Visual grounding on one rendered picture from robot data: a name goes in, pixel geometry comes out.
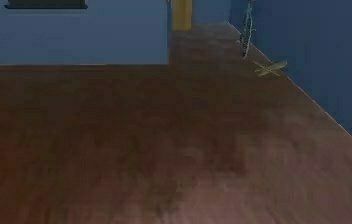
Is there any olive green star-shaped object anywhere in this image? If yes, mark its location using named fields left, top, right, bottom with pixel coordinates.
left=253, top=59, right=289, bottom=78

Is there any yellow door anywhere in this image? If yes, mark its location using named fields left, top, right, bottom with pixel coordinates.
left=171, top=0, right=193, bottom=31

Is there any black framed wall picture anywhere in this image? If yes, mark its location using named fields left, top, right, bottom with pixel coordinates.
left=4, top=0, right=89, bottom=10

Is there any thin teal bicycle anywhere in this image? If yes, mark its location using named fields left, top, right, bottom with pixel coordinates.
left=239, top=0, right=256, bottom=59

